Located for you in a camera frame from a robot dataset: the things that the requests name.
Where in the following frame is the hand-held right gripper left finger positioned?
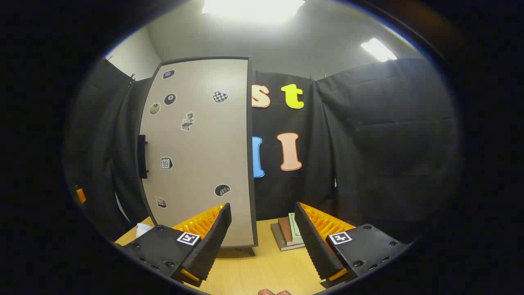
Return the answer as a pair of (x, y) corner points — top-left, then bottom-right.
(115, 203), (232, 287)

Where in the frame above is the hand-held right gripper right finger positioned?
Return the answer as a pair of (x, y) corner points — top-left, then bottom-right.
(294, 202), (410, 288)

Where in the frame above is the black cabinet door handle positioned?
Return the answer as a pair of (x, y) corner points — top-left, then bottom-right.
(137, 134), (149, 179)

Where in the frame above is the grey cabinet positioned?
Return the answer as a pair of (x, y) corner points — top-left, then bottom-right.
(154, 57), (259, 256)

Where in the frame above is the grey cabinet door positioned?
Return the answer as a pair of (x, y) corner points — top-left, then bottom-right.
(136, 57), (258, 249)

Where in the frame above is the black backdrop cloth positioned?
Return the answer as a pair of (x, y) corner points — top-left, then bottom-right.
(68, 57), (459, 242)

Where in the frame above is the narrow ceiling light panel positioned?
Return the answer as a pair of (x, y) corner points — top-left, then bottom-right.
(360, 38), (398, 62)

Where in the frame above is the large ceiling light panel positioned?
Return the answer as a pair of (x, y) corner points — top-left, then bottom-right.
(202, 0), (305, 21)

